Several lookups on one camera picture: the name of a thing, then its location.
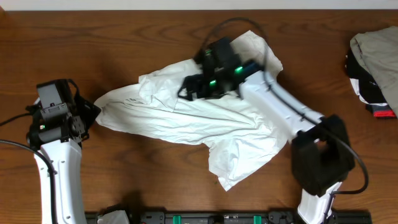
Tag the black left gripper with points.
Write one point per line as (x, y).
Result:
(84, 111)

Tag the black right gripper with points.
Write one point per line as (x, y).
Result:
(200, 92)

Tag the white t-shirt black print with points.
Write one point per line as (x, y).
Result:
(239, 137)

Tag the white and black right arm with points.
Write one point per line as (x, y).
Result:
(321, 154)

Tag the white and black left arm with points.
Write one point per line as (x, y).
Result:
(60, 124)

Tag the black red folded garment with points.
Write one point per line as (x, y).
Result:
(367, 90)

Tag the grey folded garment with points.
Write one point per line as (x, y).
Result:
(376, 52)

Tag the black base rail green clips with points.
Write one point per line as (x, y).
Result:
(123, 217)

